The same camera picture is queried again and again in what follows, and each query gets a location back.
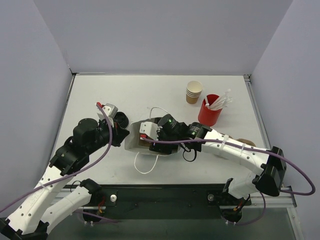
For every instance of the stack of brown paper cups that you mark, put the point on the stack of brown paper cups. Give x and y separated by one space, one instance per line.
193 91

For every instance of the red straw holder cup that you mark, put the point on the red straw holder cup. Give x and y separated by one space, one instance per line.
207 116

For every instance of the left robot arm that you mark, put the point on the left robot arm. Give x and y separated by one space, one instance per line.
36 217

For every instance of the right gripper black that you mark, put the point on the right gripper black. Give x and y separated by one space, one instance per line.
157 147

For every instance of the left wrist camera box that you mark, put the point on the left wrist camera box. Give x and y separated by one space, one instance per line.
110 110

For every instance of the brown pulp cup carrier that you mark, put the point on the brown pulp cup carrier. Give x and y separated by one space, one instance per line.
247 142

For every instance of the blue paper bag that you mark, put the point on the blue paper bag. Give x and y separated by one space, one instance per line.
131 142

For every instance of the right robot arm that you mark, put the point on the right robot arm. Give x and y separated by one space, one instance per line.
266 166

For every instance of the stack of black lids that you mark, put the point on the stack of black lids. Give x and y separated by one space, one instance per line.
121 119

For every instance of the white straws bundle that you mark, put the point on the white straws bundle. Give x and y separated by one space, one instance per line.
220 102

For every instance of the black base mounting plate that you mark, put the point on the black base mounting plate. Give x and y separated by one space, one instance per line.
121 202

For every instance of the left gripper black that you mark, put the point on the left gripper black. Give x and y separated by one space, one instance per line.
119 135

